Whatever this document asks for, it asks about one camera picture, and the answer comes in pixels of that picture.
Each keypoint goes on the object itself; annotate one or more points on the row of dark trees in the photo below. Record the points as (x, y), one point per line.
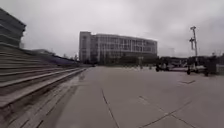
(126, 60)

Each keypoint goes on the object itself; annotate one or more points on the group of parked scooters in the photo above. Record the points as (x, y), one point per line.
(200, 66)

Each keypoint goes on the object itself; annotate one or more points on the dark building with horizontal bands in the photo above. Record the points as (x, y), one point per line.
(10, 31)

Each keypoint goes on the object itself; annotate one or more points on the grey concrete paved plaza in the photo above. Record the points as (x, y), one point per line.
(133, 93)

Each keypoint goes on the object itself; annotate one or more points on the large grey multistorey building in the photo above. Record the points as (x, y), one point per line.
(113, 45)

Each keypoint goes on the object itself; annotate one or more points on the low dark wall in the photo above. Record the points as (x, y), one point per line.
(56, 60)

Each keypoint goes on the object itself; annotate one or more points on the tall pole with lamps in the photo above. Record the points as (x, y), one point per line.
(194, 43)

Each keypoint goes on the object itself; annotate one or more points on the wide grey concrete steps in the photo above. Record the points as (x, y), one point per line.
(23, 78)

